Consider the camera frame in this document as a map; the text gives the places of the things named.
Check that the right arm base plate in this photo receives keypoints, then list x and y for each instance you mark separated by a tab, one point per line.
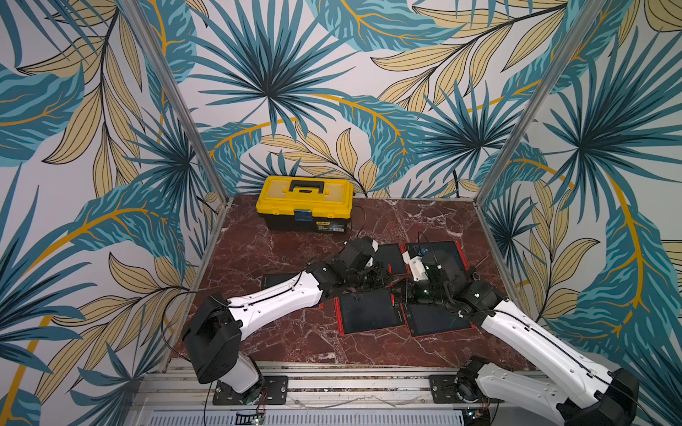
452	389

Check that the screwdriver with black handle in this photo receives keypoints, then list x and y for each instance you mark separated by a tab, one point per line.
482	261

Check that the right aluminium corner post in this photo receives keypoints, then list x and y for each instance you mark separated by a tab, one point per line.
555	69

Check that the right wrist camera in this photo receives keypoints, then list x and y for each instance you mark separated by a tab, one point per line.
414	264

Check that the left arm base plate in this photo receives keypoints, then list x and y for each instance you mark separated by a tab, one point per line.
269	390

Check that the aluminium frame rail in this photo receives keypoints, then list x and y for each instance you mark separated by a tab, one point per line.
318	394

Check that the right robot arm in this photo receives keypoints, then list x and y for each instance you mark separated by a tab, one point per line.
577	390

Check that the yellow black toolbox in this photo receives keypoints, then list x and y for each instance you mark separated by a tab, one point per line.
306	204

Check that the aluminium corner post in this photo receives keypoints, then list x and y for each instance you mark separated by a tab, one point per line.
143	31
555	69

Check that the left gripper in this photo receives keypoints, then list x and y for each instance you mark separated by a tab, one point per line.
382	281

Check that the left aluminium corner post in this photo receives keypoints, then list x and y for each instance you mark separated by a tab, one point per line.
143	31

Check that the writing tablet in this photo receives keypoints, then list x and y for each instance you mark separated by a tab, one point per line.
370	311
389	258
277	279
442	248
426	320

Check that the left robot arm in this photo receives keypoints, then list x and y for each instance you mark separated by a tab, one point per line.
213	336

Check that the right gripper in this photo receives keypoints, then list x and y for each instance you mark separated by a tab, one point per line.
414	290

